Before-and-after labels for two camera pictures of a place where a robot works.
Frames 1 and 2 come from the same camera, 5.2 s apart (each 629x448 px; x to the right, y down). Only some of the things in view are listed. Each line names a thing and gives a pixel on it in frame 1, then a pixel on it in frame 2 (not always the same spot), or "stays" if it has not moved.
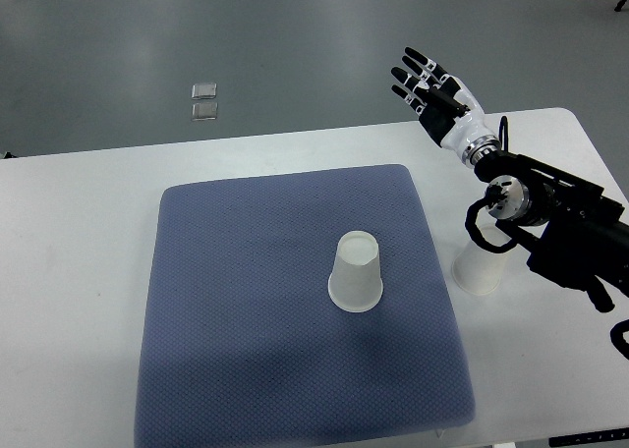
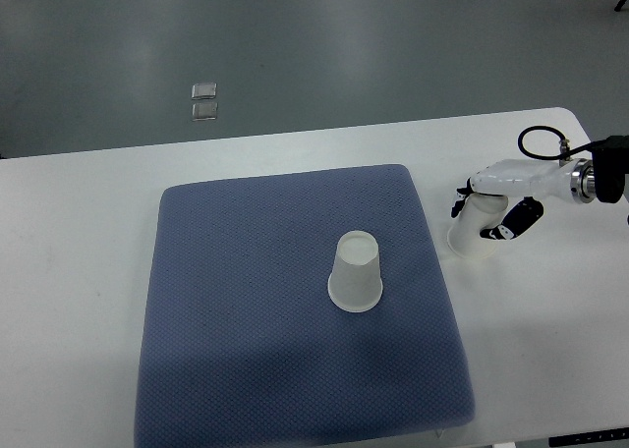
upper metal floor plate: x=203 y=90 stays
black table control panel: x=589 y=436 stays
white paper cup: x=478 y=270 → x=479 y=212
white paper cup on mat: x=356 y=283 stays
